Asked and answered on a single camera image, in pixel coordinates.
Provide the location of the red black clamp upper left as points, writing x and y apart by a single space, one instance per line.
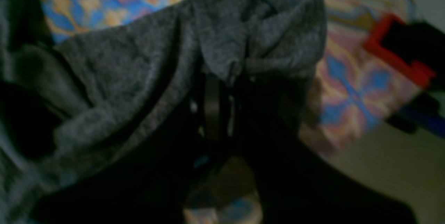
417 50

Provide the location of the patterned tablecloth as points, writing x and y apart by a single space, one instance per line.
352 91

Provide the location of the grey t-shirt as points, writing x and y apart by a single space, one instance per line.
71 110

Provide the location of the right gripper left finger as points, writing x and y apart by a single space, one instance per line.
152 182

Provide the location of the blue handled clamp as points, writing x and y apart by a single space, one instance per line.
424 112

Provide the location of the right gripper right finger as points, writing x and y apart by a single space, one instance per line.
294 184

